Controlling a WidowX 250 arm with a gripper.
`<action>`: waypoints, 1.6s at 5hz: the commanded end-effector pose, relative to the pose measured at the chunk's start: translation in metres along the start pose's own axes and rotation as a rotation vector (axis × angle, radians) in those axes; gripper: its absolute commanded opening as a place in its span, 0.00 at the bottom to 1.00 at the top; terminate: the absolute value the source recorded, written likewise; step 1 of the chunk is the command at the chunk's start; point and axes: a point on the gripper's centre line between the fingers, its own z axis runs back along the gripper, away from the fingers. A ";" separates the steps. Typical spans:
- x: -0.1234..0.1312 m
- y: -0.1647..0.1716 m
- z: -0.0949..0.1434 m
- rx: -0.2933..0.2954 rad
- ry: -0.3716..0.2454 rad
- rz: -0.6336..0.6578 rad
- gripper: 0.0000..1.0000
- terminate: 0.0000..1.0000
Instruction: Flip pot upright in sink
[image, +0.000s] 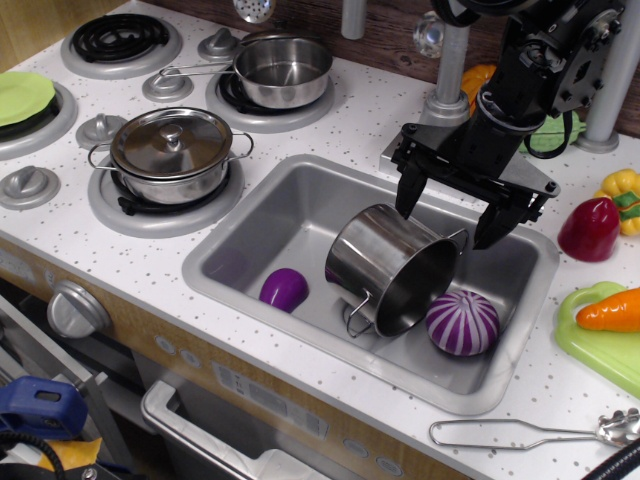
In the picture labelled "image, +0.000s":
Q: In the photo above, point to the hanging slotted spoon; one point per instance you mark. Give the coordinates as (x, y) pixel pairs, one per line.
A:
(254, 11)

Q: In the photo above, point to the grey stove knob back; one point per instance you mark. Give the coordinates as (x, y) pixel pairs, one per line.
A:
(220, 47)

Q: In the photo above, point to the green toy gourd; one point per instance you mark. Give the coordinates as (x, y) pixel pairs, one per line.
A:
(551, 138)

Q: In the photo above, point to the blue clamp tool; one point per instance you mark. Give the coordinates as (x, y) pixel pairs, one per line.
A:
(46, 409)

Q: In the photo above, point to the purple toy eggplant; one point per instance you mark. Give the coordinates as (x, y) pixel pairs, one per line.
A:
(285, 289)

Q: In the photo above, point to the grey oven dial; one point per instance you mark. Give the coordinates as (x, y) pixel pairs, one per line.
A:
(73, 312)

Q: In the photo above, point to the grey stove knob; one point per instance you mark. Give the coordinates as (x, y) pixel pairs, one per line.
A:
(220, 47)
(169, 85)
(28, 188)
(99, 131)

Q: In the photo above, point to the grey stove knob centre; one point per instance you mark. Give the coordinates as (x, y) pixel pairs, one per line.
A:
(169, 85)

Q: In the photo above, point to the oven door handle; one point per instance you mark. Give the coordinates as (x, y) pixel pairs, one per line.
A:
(273, 464)

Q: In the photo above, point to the steel saucepan with handle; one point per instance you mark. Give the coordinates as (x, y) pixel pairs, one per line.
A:
(278, 73)

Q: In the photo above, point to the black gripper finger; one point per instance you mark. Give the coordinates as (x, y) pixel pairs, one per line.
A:
(409, 189)
(495, 223)

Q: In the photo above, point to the yellow toy pepper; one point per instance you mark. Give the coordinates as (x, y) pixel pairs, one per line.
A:
(622, 188)

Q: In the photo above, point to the grey stove knob middle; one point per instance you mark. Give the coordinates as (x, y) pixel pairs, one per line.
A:
(99, 131)

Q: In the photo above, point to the red toy pepper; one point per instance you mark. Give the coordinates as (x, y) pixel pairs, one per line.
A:
(590, 232)

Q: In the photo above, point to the green plate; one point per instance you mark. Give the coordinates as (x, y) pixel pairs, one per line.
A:
(23, 95)

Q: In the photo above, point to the lidded steel pot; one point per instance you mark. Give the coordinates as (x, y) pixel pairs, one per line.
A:
(172, 156)

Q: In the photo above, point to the steel wire-handled spoon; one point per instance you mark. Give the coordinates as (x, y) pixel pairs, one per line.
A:
(620, 429)

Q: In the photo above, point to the grey sink basin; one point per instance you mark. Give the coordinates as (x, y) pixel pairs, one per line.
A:
(318, 251)

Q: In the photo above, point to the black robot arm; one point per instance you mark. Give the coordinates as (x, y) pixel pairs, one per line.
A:
(551, 63)

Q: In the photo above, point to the orange toy carrot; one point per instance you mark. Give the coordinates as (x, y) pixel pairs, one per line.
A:
(616, 313)

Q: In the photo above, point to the purple white striped onion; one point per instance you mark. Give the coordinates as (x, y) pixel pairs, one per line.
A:
(462, 323)

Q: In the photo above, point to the yellow tape piece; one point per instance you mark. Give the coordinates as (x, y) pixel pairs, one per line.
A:
(75, 454)

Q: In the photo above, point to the hanging clear ladle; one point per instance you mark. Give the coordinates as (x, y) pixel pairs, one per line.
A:
(428, 35)

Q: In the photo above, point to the black coil burner back left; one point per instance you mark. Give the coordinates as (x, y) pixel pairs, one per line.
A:
(119, 37)

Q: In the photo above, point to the grey stove knob front left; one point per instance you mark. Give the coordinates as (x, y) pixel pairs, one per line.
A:
(28, 188)

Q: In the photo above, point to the grey toy faucet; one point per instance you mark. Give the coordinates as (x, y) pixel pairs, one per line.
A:
(444, 118)

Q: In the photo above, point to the grey post right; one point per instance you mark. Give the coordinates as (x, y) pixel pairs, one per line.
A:
(600, 136)

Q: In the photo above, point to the orange toy pumpkin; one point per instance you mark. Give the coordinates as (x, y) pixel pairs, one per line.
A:
(474, 78)

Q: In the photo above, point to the green cutting board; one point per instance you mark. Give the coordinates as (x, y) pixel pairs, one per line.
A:
(613, 355)

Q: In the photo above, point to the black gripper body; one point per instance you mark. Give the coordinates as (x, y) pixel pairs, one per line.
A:
(492, 139)

